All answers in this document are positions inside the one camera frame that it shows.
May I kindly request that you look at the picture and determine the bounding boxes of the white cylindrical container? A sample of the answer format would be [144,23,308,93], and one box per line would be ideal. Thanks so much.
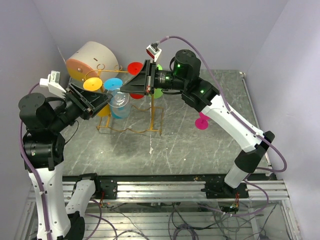
[66,41,119,82]

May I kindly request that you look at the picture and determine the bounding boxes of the red plastic wine glass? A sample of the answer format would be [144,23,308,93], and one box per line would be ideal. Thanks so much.
[127,61,144,100]

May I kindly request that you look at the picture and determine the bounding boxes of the yellow plastic wine glass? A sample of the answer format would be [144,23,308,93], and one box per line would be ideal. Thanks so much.
[83,77,111,118]

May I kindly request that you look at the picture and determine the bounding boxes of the blue plastic wine glass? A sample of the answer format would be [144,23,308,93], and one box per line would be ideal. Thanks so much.
[103,77,131,120]

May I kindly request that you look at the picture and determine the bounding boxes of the green plastic wine glass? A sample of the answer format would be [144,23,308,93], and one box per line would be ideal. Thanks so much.
[153,64,163,99]

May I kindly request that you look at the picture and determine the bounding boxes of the loose cables under table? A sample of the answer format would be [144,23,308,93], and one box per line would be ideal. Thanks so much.
[84,197,278,240]

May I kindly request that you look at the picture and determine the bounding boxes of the clear wine glass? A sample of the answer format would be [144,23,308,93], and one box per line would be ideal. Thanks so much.
[107,88,131,119]

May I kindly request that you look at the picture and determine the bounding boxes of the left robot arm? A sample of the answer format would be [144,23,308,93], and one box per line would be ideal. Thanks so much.
[18,83,113,240]

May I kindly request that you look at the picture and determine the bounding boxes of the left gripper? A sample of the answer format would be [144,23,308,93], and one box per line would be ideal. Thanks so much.
[48,81,113,131]

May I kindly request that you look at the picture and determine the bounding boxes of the pink plastic wine glass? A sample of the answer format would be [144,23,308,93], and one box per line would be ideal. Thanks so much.
[195,112,210,130]

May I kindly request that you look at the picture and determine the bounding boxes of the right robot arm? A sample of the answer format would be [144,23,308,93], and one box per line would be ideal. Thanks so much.
[120,49,275,198]

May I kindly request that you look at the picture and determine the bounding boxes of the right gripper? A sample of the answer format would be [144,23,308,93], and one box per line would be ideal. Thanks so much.
[120,60,188,96]

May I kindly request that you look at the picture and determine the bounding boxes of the gold wire wine glass rack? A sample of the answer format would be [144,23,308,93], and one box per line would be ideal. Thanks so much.
[96,66,164,134]

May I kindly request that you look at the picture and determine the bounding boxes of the aluminium mounting rail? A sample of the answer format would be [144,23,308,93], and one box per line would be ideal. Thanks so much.
[31,178,290,203]

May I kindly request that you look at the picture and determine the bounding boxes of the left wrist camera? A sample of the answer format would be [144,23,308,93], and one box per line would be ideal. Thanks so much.
[39,70,67,99]

